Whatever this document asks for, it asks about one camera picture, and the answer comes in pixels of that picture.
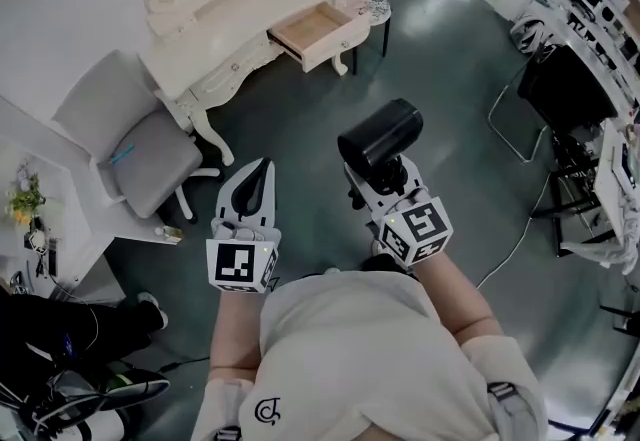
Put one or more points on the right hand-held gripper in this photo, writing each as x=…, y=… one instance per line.
x=420, y=229

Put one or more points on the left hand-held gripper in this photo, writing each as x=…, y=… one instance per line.
x=235, y=266

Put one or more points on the black hair dryer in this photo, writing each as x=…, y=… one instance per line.
x=380, y=131

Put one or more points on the wooden drawer with white face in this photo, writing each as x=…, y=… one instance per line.
x=312, y=31

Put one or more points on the person's right forearm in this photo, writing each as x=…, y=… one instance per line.
x=465, y=299

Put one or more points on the person's left forearm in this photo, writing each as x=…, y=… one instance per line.
x=235, y=329

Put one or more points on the small clear bottle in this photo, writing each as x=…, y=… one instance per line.
x=169, y=234

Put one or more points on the grey padded chair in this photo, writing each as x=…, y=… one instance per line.
x=145, y=149

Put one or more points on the teal pen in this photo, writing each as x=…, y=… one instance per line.
x=122, y=154

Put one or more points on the white ornate dressing table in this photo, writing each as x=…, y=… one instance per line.
x=215, y=29

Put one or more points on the white desk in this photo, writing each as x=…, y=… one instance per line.
x=75, y=209

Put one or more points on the small patterned round table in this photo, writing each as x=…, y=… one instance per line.
x=376, y=9

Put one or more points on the person's white shirt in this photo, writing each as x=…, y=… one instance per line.
x=360, y=359

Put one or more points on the black desk device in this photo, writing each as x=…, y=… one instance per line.
x=42, y=254

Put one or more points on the small potted flower plant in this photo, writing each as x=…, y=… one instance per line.
x=25, y=196

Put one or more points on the white side table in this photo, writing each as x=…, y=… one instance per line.
x=617, y=169

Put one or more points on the white crumpled cloth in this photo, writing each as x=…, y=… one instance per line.
x=610, y=244

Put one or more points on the black metal frame stand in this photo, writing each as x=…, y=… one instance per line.
x=575, y=194

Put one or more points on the black chair with metal frame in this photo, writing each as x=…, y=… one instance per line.
x=565, y=89

